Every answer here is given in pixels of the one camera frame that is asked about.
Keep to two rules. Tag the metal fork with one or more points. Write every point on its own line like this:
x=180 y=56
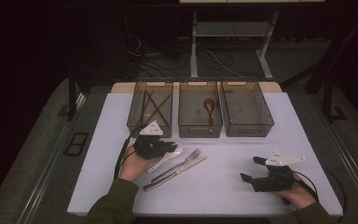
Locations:
x=194 y=154

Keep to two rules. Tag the person's left hand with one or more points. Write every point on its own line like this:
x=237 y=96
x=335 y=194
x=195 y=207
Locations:
x=133 y=168

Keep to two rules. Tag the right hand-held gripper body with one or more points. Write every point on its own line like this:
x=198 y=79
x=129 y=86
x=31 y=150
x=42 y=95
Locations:
x=275 y=181

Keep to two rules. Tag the translucent grey plastic bin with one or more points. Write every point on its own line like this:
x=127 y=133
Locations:
x=245 y=109
x=195 y=112
x=155 y=93

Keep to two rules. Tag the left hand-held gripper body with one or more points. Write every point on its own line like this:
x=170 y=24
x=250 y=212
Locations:
x=150 y=147

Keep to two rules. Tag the metal table knife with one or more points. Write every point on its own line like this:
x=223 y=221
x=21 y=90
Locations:
x=195 y=162

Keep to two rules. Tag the person's right hand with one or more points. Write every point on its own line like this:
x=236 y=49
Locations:
x=300 y=197

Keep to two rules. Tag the black metal stand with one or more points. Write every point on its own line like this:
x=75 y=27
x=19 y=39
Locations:
x=327 y=99
x=72 y=99

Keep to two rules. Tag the white ceramic spoon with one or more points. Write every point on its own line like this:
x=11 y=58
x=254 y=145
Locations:
x=164 y=160

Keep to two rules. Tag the white metal desk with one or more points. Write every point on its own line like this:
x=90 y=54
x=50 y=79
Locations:
x=193 y=56

